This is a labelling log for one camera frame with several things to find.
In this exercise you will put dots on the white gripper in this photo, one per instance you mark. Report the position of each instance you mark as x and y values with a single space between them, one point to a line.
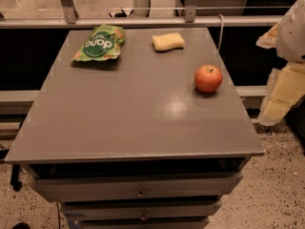
294 37

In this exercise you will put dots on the yellow sponge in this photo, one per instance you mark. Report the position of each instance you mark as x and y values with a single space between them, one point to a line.
168 41

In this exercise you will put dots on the red apple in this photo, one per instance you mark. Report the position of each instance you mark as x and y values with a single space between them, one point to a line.
208 79

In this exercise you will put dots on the top drawer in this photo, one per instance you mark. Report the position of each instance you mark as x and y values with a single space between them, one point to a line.
123 188

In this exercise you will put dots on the drawer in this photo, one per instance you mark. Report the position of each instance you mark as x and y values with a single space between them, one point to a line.
123 188
149 210

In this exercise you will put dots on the grey drawer cabinet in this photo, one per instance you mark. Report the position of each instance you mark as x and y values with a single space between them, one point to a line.
137 115

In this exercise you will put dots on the green snack bag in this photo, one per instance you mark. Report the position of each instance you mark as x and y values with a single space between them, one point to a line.
104 43

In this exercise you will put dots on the grey metal rail frame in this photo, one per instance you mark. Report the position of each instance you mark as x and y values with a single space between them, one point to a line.
81 14

